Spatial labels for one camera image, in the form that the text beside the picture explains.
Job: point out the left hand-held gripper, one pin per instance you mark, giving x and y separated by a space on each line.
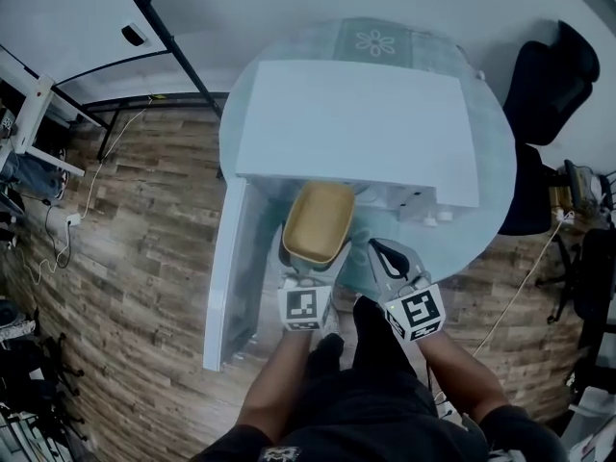
304 306

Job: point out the black swivel chair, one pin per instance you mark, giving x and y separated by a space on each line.
594 277

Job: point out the yellow food container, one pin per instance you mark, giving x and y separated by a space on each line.
318 222

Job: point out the white desk leg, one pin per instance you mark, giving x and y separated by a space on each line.
36 113

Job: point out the white power adapter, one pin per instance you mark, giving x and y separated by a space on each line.
73 219

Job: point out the white microwave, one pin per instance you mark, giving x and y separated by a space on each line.
356 123

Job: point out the person's black shirt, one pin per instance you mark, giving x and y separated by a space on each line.
366 431

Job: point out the small black device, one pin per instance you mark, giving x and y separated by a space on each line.
133 34

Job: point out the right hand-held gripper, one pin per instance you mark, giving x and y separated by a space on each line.
415 312

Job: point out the round glass table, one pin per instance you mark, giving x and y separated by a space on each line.
491 200

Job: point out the green floral mat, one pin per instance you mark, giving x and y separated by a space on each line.
373 41

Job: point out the person's black trousers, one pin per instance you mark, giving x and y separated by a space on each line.
380 344

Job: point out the person's right forearm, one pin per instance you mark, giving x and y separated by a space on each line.
462 378

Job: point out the black office chair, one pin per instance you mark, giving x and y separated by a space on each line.
548 94

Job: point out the black chair base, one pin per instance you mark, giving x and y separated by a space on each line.
33 368

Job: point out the white desk with black frame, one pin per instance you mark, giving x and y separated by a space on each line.
62 22

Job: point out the person's left forearm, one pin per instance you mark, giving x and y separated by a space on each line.
281 383

